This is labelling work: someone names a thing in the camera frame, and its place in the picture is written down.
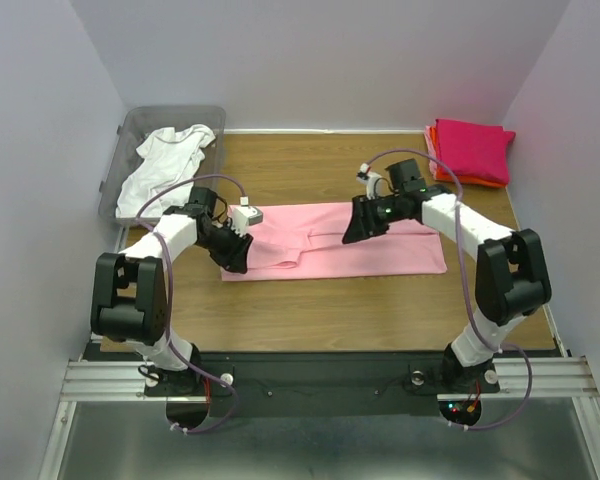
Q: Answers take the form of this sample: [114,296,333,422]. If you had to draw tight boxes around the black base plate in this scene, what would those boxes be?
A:
[142,349,501,419]

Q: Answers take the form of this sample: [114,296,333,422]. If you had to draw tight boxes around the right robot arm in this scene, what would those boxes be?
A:
[342,159,552,390]

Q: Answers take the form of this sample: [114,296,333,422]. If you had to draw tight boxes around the magenta folded t-shirt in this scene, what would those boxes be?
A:
[433,118,517,185]

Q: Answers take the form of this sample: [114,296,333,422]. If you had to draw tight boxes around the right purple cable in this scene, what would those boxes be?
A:
[357,148,535,434]

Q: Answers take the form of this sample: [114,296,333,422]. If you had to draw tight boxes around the aluminium frame rail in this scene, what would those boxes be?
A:
[37,219,154,480]

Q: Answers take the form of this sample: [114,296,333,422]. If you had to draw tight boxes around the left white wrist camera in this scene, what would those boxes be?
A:
[229,196,264,237]

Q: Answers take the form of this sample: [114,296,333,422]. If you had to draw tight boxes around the pale pink folded t-shirt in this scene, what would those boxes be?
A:
[424,125,438,179]

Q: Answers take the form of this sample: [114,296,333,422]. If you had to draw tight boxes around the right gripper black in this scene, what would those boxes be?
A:
[341,192,406,243]

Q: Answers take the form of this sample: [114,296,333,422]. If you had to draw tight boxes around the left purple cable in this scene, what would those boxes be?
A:
[135,174,254,435]

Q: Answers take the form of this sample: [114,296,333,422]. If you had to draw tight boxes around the clear plastic bin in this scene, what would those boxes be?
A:
[98,105,226,226]

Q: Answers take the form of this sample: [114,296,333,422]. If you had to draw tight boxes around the orange folded t-shirt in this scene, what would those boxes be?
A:
[425,124,509,190]

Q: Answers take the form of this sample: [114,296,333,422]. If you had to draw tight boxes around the white t-shirt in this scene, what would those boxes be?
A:
[115,124,216,219]

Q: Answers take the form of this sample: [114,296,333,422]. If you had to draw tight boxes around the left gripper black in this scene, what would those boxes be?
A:
[198,220,254,274]

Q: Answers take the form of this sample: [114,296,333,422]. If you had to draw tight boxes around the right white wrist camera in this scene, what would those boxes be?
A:
[356,163,385,199]

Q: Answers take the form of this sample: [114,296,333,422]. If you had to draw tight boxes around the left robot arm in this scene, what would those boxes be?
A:
[90,186,263,396]

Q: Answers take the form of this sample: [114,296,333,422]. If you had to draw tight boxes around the purple cable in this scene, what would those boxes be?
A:
[135,174,254,435]
[357,148,535,434]

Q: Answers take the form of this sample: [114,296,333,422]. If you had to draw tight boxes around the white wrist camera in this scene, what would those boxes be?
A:
[229,196,264,237]
[356,163,385,199]

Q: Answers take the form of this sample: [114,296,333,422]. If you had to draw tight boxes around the light pink t-shirt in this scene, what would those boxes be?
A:
[221,202,447,282]

